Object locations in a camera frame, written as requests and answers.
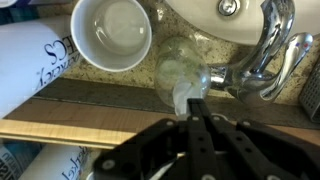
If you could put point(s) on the metal mesh organizer tray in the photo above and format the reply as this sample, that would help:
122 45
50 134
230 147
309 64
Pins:
310 95

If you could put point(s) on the white ceramic mug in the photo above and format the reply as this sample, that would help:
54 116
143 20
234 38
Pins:
112 35

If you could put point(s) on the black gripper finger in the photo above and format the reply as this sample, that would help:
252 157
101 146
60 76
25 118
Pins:
200 150

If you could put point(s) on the white Berkeley water bottle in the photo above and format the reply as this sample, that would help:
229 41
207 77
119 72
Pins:
32 55

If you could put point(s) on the chrome faucet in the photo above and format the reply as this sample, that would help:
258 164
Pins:
259 78

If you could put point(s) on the white oval sink basin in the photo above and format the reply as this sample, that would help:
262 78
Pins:
241 21

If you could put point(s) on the clear liquid soap bottle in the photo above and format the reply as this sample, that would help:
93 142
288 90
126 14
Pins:
180 74

